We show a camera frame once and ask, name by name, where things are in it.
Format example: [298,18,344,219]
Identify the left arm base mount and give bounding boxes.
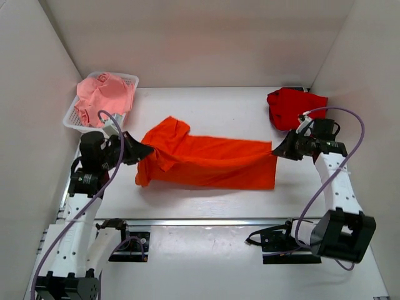
[95,218,151,263]

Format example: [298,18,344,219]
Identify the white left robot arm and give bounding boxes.
[31,131,154,299]

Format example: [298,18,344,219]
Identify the red folded t shirt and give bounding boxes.
[266,87,328,131]

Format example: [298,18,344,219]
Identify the aluminium table rail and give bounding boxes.
[93,218,294,227]

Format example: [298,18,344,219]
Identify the orange t shirt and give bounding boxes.
[135,116,278,190]

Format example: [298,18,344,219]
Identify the pink t shirt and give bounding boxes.
[74,72,136,128]

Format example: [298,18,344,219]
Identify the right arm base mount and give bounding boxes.
[245,219,322,265]

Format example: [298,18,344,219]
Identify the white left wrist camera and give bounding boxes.
[101,114,126,137]

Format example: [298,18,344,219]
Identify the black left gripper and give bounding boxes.
[103,125,155,164]

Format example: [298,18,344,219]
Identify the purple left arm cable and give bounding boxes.
[30,109,126,300]

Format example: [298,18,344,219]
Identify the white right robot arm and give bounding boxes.
[272,116,376,263]

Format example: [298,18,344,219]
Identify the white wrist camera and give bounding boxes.
[296,111,314,136]
[101,114,126,137]

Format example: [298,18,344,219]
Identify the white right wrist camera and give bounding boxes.
[296,111,314,136]

